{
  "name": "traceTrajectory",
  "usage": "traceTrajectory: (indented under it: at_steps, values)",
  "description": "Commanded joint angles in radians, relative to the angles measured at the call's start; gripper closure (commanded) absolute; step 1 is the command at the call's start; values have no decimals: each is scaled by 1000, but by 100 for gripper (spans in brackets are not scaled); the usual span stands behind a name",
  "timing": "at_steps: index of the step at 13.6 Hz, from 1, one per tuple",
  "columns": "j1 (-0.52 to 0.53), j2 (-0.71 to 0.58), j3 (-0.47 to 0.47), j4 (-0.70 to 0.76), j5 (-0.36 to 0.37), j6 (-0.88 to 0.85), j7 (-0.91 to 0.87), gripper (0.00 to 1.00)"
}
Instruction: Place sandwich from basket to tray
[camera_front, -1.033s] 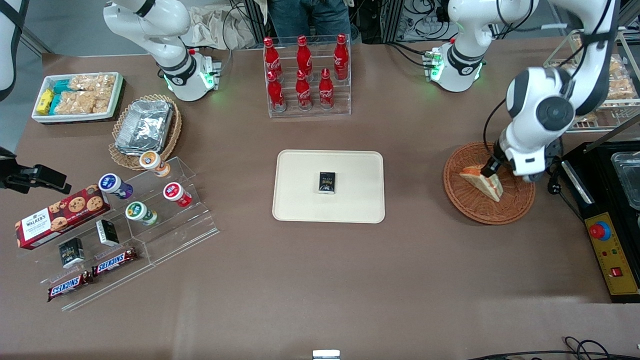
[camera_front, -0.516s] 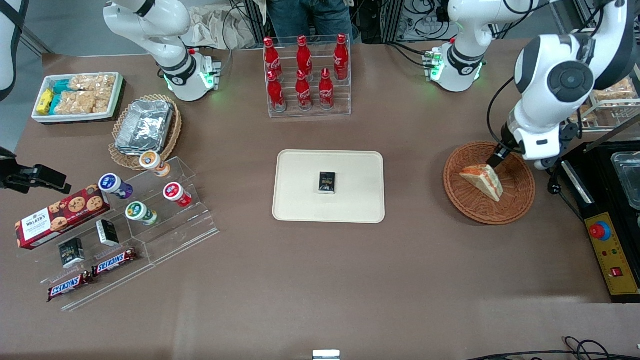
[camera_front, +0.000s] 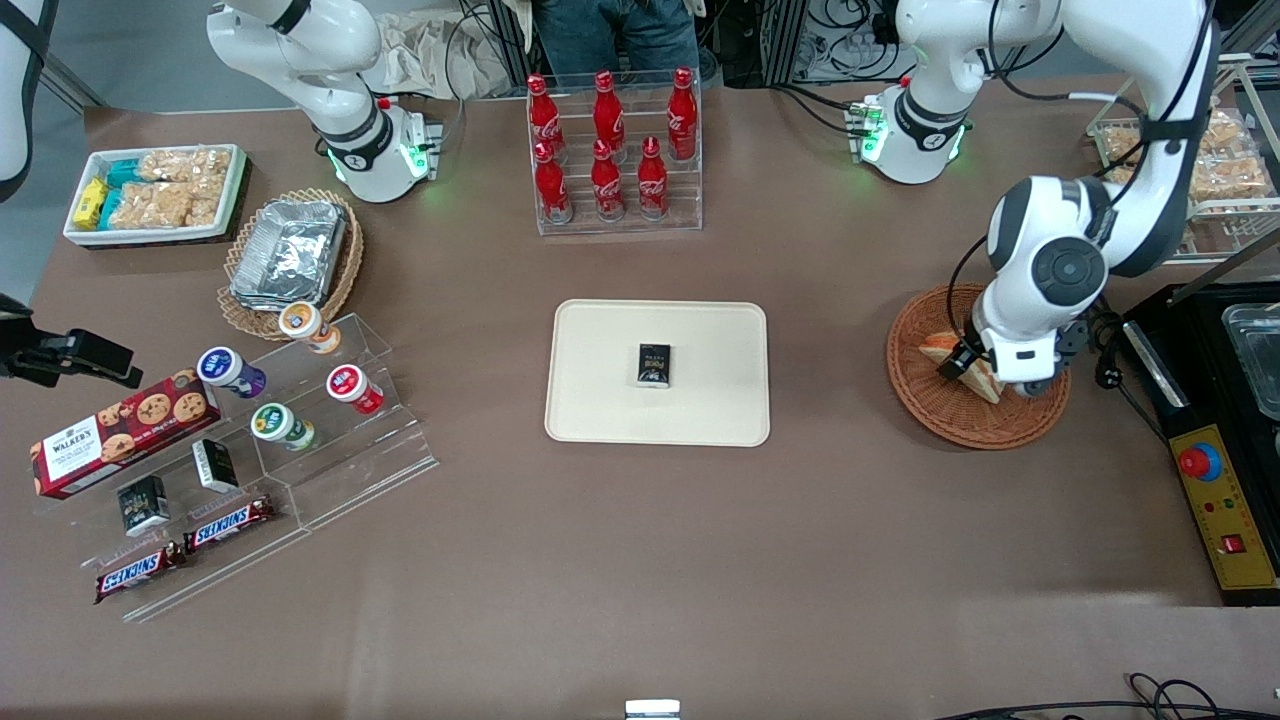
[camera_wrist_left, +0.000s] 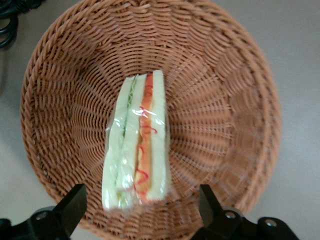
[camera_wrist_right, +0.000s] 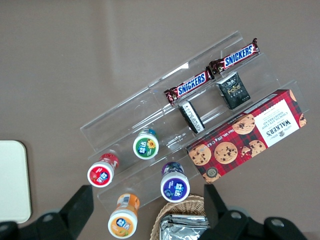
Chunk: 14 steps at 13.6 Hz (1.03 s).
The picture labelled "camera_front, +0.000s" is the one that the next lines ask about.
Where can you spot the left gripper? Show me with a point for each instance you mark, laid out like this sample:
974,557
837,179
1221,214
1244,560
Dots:
1071,340

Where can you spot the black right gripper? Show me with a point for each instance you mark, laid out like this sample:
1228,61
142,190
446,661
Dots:
40,356

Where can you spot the triangle sandwich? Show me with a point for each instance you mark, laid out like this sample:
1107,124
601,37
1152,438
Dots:
985,384

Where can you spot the right arm base connector block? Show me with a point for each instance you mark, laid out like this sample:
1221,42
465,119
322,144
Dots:
420,140

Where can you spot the left arm base connector block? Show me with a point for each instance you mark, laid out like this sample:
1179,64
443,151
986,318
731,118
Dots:
866,125

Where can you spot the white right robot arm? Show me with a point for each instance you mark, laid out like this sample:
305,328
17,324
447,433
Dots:
340,120

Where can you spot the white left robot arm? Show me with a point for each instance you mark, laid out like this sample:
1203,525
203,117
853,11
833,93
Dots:
1030,215

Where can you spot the brown round wicker basket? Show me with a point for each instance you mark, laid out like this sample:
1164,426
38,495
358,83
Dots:
930,410

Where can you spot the light woven wicker basket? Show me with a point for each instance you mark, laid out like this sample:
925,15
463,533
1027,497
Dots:
245,322

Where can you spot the cream plastic tray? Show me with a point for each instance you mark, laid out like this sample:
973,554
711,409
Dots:
600,400

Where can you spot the red cookie box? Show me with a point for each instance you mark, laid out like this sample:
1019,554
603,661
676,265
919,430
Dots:
120,440

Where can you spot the purple yogurt cup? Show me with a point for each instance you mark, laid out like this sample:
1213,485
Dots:
225,368

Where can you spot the white rectangular snack bin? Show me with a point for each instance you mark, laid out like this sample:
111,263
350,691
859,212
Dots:
160,236

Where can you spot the teal snack packet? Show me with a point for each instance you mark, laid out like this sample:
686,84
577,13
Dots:
110,208
125,172

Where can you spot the yellow snack packet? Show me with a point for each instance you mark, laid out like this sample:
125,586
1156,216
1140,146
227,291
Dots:
90,200

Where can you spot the small black carton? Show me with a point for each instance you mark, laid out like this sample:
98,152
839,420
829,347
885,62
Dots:
655,365
143,507
215,465

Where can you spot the clear bag of crackers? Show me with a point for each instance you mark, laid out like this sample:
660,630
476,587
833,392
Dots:
150,205
205,203
185,163

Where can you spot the black machine with yellow panel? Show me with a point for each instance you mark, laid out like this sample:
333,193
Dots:
1190,340

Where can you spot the green yogurt cup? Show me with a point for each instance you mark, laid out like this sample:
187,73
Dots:
278,424

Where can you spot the brown chocolate bar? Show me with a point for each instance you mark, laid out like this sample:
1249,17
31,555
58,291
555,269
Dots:
228,524
140,573

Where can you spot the orange yogurt cup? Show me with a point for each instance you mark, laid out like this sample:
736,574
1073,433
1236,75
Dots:
305,325

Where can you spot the red emergency stop button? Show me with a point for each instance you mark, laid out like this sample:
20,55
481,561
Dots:
1200,462

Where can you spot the stack of foil trays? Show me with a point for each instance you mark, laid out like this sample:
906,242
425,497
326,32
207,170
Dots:
290,250

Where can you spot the grey metal lever bar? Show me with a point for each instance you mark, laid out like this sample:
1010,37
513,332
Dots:
1225,270

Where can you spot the clear plastic container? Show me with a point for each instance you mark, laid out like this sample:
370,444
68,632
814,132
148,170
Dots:
1255,360

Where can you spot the red yogurt cup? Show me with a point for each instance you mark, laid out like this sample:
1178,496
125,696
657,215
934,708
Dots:
350,385

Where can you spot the clear acrylic stepped shelf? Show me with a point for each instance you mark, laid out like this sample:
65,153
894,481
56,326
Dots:
380,450

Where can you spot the clear acrylic bottle rack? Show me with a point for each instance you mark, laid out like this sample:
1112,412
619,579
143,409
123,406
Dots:
690,200

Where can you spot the red cola bottle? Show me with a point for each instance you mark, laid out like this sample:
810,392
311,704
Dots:
608,108
543,110
652,180
606,182
682,112
551,185

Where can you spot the beige crumpled cloth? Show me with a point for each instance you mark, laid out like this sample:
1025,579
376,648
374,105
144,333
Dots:
430,55

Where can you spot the silver metal object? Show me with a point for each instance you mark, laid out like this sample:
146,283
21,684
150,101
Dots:
652,710

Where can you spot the person in blue jeans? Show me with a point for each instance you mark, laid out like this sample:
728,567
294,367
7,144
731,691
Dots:
620,35

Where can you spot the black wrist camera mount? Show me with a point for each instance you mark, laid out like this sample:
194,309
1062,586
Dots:
1076,340

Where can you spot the metal frame equipment stand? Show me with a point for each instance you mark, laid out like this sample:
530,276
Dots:
780,40

